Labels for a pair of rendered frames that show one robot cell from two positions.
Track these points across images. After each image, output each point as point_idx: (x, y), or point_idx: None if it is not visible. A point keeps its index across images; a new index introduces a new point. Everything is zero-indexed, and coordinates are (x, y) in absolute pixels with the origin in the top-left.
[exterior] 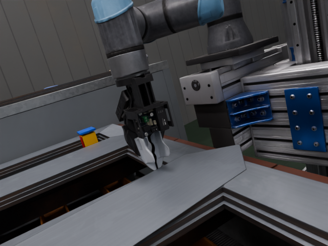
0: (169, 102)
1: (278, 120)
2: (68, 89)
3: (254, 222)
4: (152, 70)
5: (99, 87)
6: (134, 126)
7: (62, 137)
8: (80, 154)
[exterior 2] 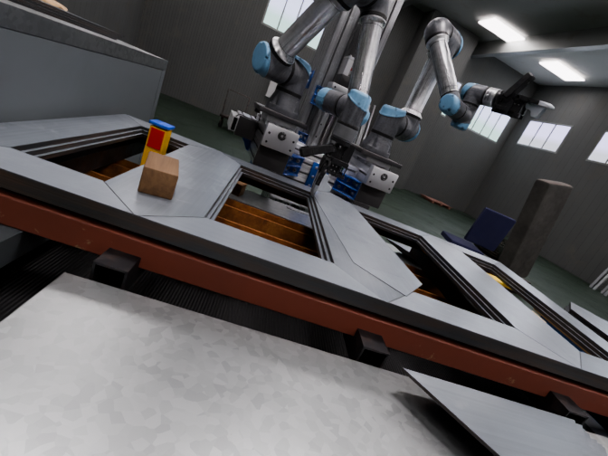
0: (151, 109)
1: (299, 177)
2: (110, 42)
3: (375, 225)
4: (158, 65)
5: (128, 58)
6: (339, 170)
7: (80, 108)
8: (201, 158)
